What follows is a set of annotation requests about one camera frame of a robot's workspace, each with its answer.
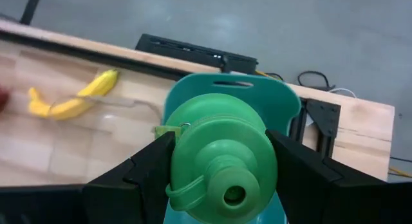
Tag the teal plastic bin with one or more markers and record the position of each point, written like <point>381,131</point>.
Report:
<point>257,98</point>

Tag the green squeeze bottle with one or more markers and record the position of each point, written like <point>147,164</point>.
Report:
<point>219,137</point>

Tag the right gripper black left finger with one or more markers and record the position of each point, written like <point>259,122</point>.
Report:
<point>145,185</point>

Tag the yellow banana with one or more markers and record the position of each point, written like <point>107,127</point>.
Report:
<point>96,87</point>

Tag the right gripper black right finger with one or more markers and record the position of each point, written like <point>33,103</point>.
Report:
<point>309,185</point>

